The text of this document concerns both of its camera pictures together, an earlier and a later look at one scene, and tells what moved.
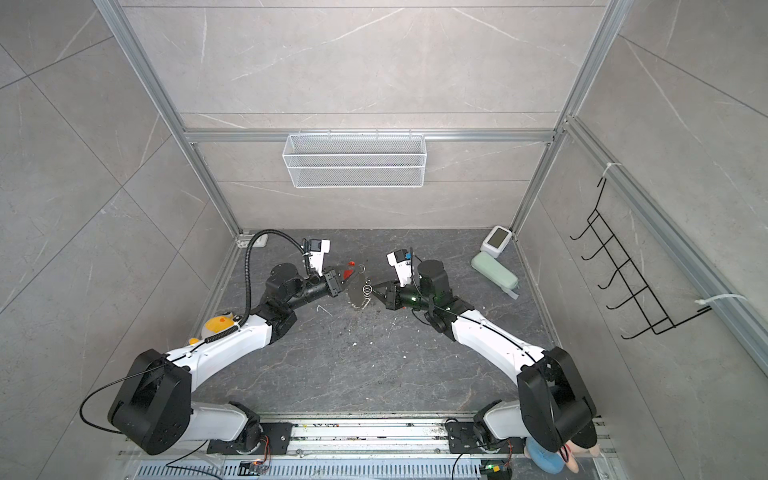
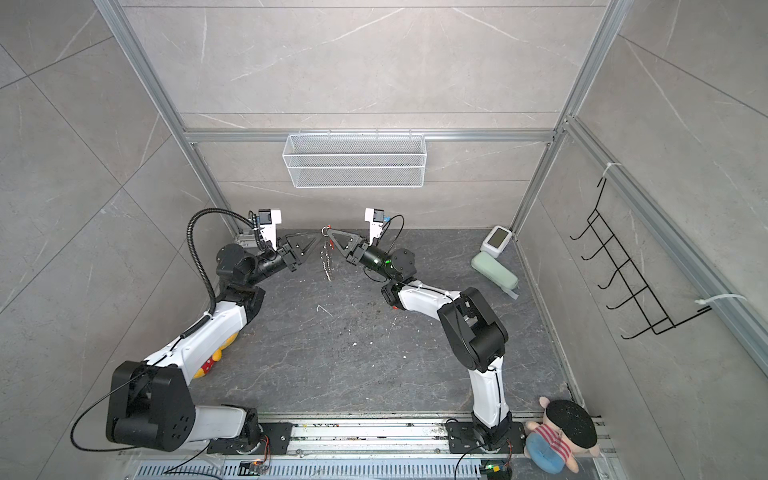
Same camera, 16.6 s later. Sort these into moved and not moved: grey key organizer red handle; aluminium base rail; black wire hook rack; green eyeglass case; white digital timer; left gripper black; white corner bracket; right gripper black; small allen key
Moved: left gripper black; right gripper black; grey key organizer red handle
Not moved: white digital timer; aluminium base rail; green eyeglass case; small allen key; black wire hook rack; white corner bracket
